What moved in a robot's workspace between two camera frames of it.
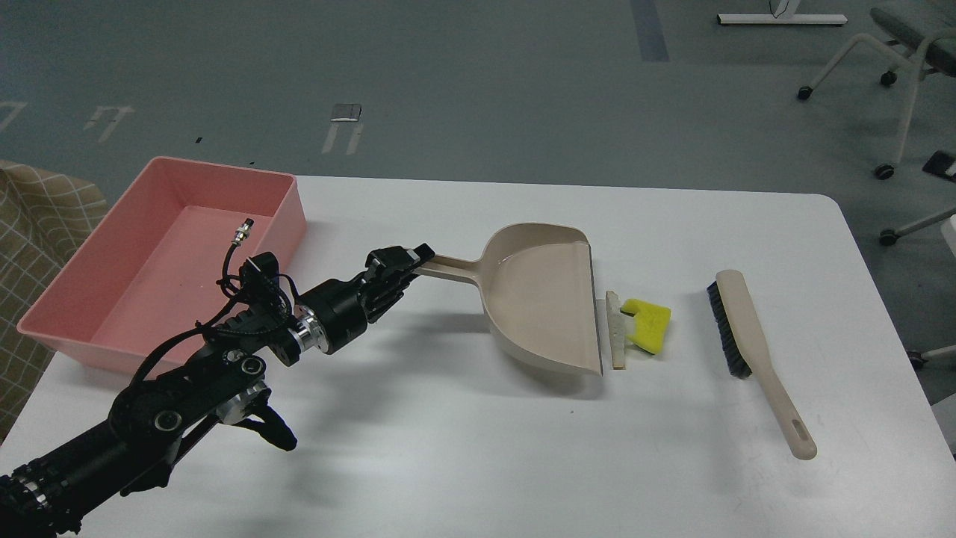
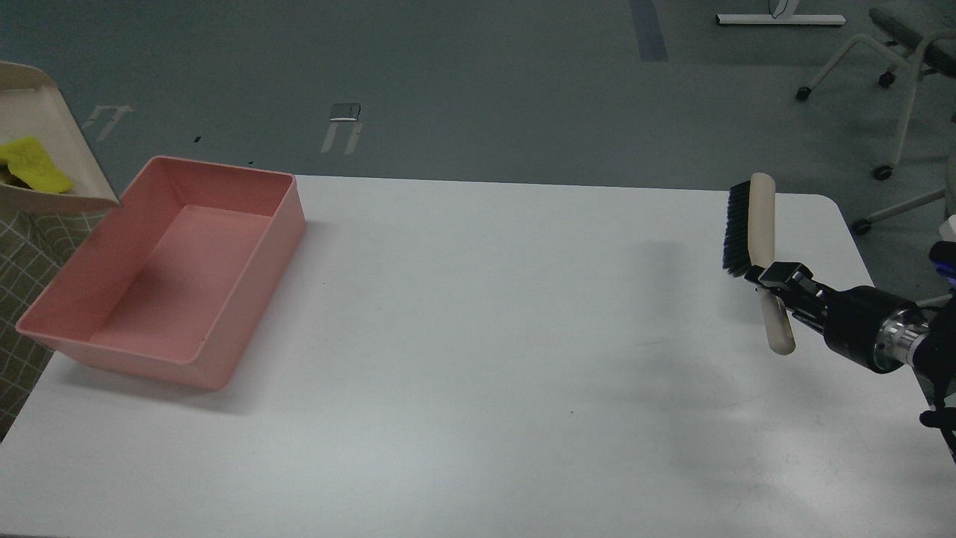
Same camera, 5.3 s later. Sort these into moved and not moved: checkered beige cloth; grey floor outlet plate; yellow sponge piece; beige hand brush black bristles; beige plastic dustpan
Moved: beige hand brush black bristles; beige plastic dustpan; yellow sponge piece
Not moved: grey floor outlet plate; checkered beige cloth
